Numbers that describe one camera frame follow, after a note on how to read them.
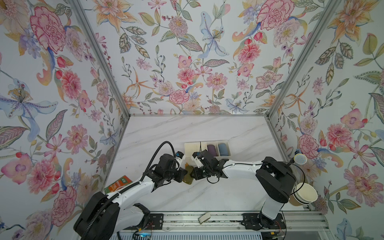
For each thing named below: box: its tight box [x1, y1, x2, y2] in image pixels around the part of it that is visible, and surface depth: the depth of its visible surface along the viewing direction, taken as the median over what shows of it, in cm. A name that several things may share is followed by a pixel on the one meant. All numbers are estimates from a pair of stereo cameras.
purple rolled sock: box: [207, 144, 218, 157], surface depth 97 cm
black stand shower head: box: [289, 153, 308, 165], surface depth 72 cm
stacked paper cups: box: [289, 182, 318, 207], surface depth 73 cm
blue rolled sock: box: [218, 143, 229, 156], surface depth 97 cm
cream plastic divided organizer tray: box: [184, 140, 232, 160], surface depth 98 cm
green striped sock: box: [182, 162, 194, 185], surface depth 87 cm
